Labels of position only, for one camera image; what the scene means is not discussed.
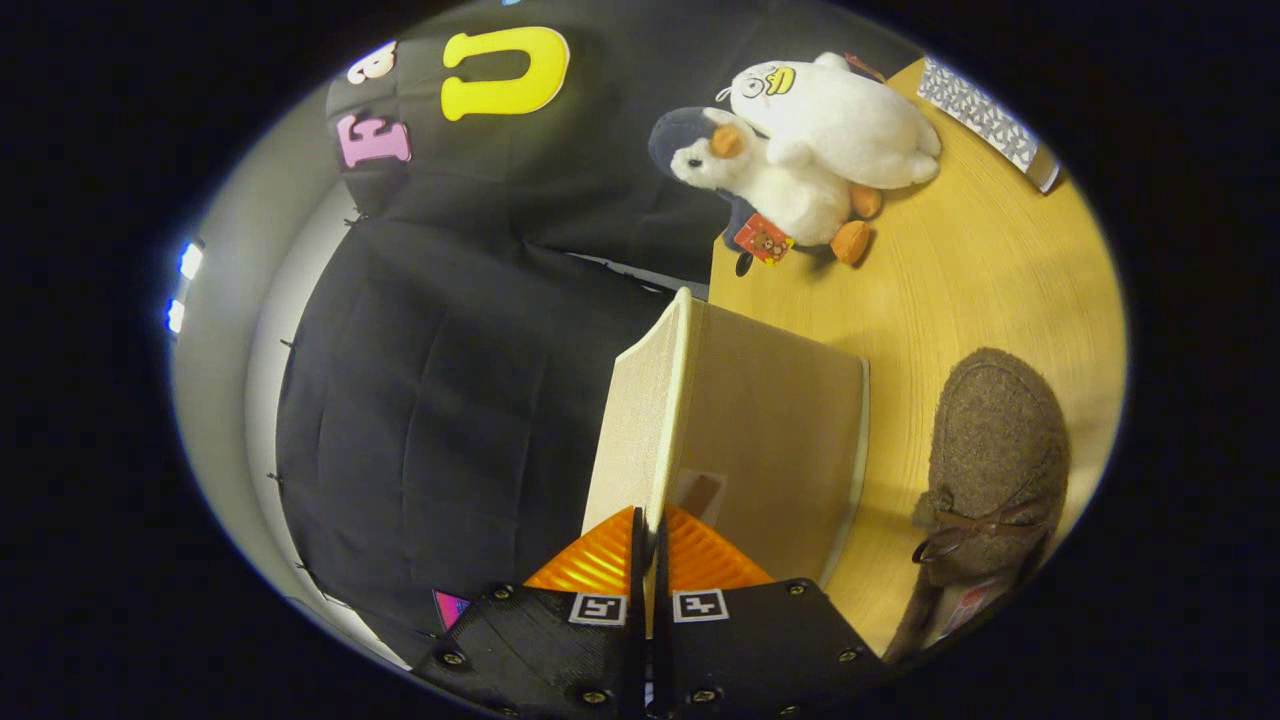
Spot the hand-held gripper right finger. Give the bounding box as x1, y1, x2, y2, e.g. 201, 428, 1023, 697
652, 505, 887, 720

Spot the white duck plush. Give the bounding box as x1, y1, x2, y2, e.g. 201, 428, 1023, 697
715, 52, 943, 191

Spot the beige fabric storage box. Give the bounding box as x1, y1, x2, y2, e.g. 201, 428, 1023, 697
582, 288, 871, 591

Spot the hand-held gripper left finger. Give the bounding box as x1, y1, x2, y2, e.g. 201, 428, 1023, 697
412, 505, 646, 720

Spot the brown fuzzy slipper shoe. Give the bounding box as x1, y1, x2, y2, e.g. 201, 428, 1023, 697
882, 347, 1071, 663

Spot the grey patterned book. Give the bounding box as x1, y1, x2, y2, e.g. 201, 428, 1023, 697
917, 55, 1061, 194

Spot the grey white penguin plush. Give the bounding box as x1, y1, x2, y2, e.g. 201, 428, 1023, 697
648, 106, 883, 267

